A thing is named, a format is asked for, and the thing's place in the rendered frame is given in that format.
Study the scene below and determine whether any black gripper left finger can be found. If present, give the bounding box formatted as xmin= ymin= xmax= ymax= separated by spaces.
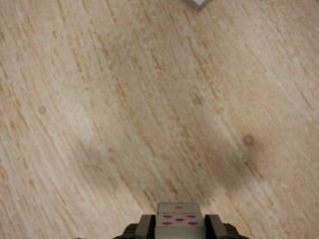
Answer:
xmin=113 ymin=214 xmax=156 ymax=239

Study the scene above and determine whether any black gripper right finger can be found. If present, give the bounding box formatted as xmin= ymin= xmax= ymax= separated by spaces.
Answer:
xmin=204 ymin=214 xmax=250 ymax=239

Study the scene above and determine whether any white domino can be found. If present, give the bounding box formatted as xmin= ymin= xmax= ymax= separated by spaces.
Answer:
xmin=155 ymin=203 xmax=205 ymax=239
xmin=184 ymin=0 xmax=212 ymax=12

